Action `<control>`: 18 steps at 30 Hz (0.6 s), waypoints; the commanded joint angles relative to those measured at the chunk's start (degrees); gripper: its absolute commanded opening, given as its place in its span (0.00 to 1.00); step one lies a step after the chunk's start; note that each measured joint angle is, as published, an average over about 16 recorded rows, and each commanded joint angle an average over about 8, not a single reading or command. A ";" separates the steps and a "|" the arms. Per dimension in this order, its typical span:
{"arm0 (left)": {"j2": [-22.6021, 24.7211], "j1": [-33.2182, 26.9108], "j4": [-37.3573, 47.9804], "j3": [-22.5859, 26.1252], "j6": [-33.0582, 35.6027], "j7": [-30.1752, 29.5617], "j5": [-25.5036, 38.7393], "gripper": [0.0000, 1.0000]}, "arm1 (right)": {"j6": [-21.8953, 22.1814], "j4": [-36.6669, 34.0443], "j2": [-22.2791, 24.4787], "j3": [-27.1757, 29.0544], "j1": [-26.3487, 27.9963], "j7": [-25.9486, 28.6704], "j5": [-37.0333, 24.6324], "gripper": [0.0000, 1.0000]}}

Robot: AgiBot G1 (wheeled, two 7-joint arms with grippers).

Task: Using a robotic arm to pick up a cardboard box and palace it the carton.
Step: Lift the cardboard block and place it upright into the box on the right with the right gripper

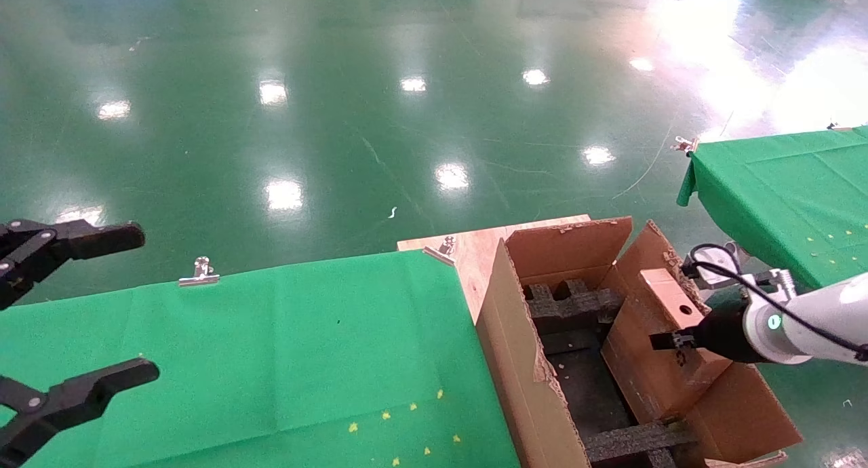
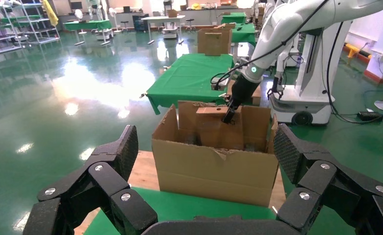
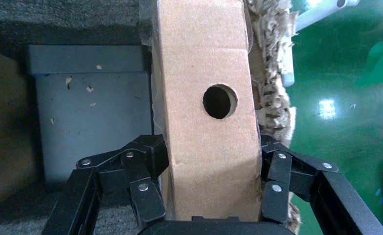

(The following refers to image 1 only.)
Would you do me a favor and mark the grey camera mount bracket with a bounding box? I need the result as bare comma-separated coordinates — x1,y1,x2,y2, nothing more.
736,268,797,306

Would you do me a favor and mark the small cardboard box with hole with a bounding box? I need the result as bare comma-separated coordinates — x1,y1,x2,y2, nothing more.
600,268,734,425

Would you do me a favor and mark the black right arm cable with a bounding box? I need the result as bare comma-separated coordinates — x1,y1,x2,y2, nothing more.
682,243,868,362

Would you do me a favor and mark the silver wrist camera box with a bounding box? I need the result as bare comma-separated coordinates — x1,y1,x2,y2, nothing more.
688,246,743,292

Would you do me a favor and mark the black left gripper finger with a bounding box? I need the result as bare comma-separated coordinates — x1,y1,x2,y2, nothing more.
0,358,161,468
0,218,146,311

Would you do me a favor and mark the large open cardboard carton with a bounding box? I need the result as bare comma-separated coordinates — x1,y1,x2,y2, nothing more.
475,216,804,468

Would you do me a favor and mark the large green tablecloth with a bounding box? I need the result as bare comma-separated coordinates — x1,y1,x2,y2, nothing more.
0,250,519,468

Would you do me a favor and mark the green tablecloth with fold lines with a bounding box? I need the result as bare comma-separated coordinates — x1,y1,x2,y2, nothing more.
676,125,868,292

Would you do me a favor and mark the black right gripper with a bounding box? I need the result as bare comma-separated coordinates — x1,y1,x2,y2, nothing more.
649,303,753,365

